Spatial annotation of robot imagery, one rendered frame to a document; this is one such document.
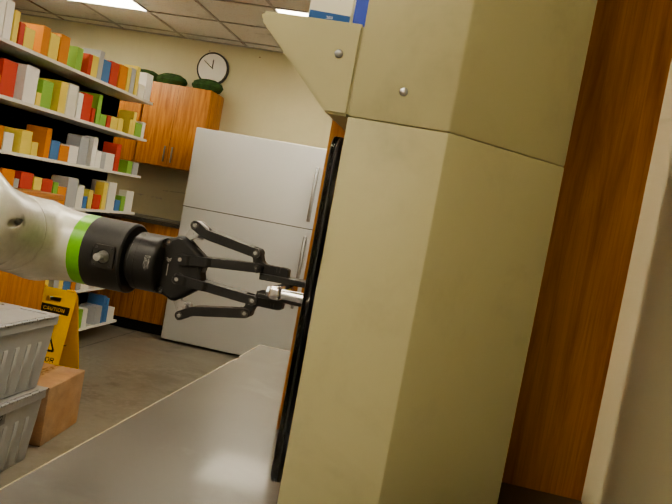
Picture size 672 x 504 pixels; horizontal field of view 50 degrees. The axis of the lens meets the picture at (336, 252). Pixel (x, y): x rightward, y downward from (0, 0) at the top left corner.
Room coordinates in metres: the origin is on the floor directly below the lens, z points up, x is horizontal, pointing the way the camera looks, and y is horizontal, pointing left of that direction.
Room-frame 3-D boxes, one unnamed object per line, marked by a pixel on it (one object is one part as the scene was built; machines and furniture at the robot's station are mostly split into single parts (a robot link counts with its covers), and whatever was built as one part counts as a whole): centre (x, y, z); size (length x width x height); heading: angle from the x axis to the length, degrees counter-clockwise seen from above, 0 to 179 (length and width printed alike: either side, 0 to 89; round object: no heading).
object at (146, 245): (0.92, 0.21, 1.20); 0.09 x 0.07 x 0.08; 81
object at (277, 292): (0.87, 0.04, 1.20); 0.10 x 0.05 x 0.03; 170
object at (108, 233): (0.93, 0.28, 1.20); 0.12 x 0.06 x 0.09; 171
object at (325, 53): (0.95, 0.05, 1.46); 0.32 x 0.11 x 0.10; 171
